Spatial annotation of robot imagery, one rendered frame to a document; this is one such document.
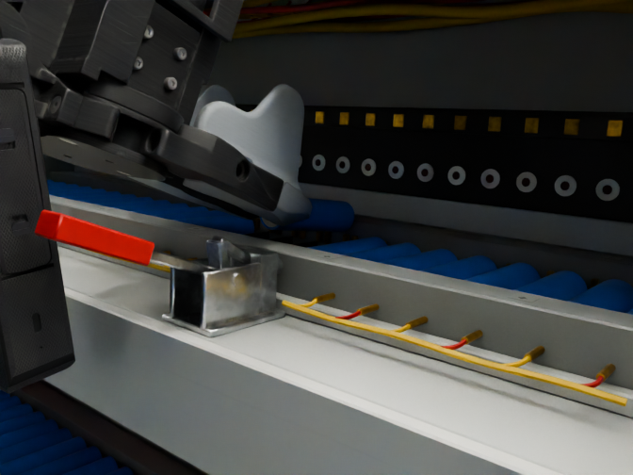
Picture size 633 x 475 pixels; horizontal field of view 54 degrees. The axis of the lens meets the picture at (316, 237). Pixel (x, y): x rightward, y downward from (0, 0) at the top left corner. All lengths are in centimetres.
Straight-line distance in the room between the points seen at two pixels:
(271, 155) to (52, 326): 12
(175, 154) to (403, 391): 11
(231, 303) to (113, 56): 9
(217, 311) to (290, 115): 10
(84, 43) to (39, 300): 8
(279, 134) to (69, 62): 10
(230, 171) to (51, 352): 9
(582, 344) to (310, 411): 8
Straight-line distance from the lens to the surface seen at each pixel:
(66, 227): 19
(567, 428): 18
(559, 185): 35
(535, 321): 21
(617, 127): 34
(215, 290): 23
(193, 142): 23
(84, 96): 22
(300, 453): 20
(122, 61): 22
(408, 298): 22
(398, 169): 39
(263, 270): 24
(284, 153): 29
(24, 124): 21
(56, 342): 23
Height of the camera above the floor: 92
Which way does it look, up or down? 5 degrees up
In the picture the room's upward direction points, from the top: 15 degrees clockwise
